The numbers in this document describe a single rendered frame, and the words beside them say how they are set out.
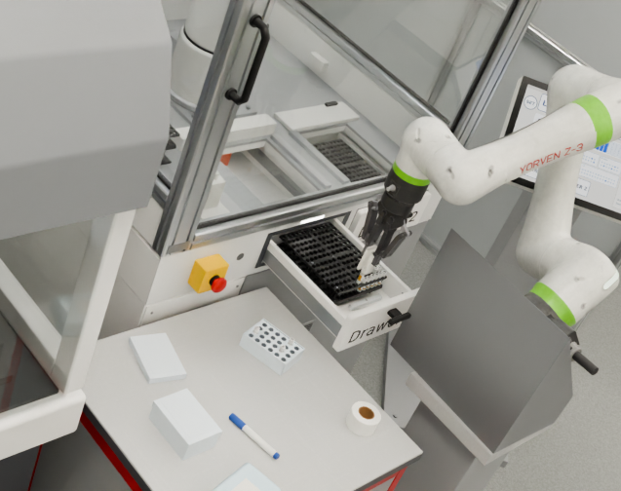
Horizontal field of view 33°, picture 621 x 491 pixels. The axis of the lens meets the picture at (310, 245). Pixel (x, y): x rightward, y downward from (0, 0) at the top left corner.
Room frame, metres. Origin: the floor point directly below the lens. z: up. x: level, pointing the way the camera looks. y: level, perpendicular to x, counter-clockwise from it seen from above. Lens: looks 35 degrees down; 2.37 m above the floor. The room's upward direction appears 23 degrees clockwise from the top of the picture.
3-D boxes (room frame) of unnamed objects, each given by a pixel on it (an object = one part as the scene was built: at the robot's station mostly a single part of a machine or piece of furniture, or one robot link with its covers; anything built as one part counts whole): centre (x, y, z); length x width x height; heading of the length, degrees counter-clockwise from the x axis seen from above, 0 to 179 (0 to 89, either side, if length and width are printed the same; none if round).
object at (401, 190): (2.04, -0.14, 1.21); 0.12 x 0.09 x 0.06; 145
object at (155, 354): (1.68, 0.21, 0.77); 0.13 x 0.09 x 0.02; 42
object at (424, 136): (2.04, -0.15, 1.31); 0.13 x 0.11 x 0.14; 45
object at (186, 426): (1.51, 0.09, 0.79); 0.13 x 0.09 x 0.05; 55
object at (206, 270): (1.88, 0.19, 0.88); 0.07 x 0.05 x 0.07; 146
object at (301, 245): (2.11, -0.06, 0.87); 0.22 x 0.18 x 0.06; 56
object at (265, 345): (1.85, -0.01, 0.78); 0.12 x 0.08 x 0.04; 71
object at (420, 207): (2.42, -0.17, 0.87); 0.29 x 0.02 x 0.11; 146
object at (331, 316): (2.12, -0.06, 0.86); 0.40 x 0.26 x 0.06; 56
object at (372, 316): (2.00, -0.23, 0.87); 0.29 x 0.02 x 0.11; 146
